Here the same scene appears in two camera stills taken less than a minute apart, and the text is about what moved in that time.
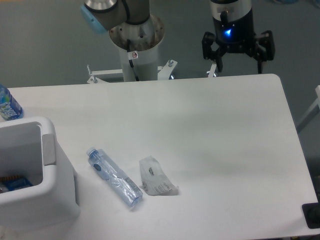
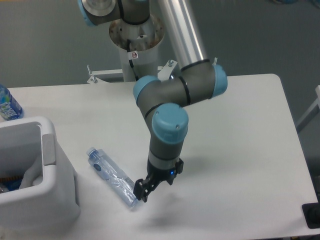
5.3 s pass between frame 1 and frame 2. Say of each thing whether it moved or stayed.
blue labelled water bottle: stayed
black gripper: moved
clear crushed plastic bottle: stayed
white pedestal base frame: stayed
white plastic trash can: stayed
